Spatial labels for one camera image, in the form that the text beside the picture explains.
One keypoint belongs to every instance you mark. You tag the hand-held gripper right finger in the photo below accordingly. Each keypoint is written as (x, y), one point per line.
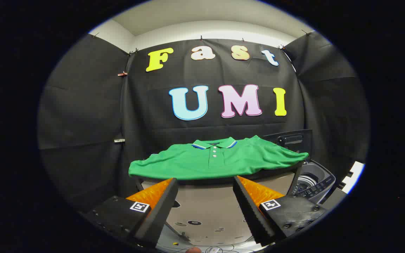
(250, 207)

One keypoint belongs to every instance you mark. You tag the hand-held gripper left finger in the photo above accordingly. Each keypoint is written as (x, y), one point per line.
(160, 207)

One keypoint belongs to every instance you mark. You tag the green polo shirt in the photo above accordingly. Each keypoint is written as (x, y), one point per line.
(195, 163)

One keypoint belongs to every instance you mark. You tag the grey washing machine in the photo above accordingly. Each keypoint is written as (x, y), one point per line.
(313, 182)

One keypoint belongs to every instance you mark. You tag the dark washing machine lid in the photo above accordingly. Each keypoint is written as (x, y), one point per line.
(290, 138)

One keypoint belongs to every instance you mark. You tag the grey table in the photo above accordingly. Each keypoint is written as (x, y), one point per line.
(206, 202)

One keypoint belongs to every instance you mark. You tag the silver clip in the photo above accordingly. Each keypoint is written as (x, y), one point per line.
(119, 140)

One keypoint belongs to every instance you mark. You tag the black backdrop cloth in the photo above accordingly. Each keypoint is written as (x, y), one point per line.
(83, 112)

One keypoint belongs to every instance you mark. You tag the red clip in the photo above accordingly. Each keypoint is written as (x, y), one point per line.
(122, 73)

